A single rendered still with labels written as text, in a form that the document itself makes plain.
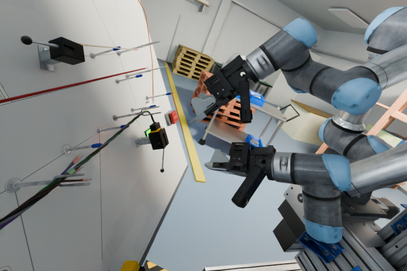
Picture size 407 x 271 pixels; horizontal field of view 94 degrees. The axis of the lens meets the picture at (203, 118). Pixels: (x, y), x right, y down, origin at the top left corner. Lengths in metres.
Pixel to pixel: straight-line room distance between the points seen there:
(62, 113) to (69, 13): 0.24
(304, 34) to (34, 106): 0.55
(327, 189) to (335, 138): 0.48
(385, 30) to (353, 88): 0.40
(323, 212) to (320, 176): 0.08
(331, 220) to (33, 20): 0.72
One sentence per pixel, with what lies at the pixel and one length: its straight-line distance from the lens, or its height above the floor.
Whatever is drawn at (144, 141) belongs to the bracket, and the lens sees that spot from 0.64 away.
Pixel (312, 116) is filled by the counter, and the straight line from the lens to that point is 5.48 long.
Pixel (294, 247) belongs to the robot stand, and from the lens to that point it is 1.01.
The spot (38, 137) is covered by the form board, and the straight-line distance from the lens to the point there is 0.45.
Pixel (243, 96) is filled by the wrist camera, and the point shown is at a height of 1.38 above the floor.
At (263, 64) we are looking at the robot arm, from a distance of 0.48.
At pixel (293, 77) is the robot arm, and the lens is 0.55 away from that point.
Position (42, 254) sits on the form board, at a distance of 0.47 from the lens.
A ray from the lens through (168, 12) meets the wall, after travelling 7.17.
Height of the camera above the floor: 1.48
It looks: 23 degrees down
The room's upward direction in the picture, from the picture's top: 24 degrees clockwise
